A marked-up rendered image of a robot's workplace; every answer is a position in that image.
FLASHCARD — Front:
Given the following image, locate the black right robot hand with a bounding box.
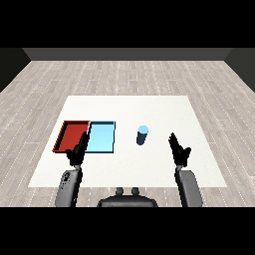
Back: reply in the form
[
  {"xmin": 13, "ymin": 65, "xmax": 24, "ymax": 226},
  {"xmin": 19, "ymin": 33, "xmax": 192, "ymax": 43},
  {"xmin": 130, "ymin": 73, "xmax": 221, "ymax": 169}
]
[{"xmin": 167, "ymin": 131, "xmax": 192, "ymax": 168}]

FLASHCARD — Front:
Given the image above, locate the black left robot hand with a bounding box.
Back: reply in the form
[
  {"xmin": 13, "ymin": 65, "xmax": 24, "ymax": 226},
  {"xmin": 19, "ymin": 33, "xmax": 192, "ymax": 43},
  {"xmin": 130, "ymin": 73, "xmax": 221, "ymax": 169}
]
[{"xmin": 65, "ymin": 130, "xmax": 91, "ymax": 167}]

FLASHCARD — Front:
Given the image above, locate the red shallow open box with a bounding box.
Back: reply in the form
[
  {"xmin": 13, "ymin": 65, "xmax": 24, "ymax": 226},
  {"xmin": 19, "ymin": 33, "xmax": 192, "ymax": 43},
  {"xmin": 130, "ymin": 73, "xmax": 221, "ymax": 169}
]
[{"xmin": 52, "ymin": 120, "xmax": 91, "ymax": 154}]

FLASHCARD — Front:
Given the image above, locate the light blue shallow open box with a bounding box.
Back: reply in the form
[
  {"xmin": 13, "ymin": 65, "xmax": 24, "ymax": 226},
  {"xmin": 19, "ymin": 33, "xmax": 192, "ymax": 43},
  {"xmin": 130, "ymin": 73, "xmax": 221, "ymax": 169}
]
[{"xmin": 85, "ymin": 120, "xmax": 117, "ymax": 154}]

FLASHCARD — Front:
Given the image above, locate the blue can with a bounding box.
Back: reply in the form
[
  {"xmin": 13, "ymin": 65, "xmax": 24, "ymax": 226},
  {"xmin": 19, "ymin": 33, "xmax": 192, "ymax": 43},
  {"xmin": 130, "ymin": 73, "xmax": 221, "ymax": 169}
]
[{"xmin": 135, "ymin": 125, "xmax": 149, "ymax": 146}]

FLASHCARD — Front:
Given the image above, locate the dark grey robot body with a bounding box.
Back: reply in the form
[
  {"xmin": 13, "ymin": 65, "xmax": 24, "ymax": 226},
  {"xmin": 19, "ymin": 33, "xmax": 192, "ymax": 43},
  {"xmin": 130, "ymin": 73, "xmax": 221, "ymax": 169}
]
[{"xmin": 97, "ymin": 187, "xmax": 158, "ymax": 208}]

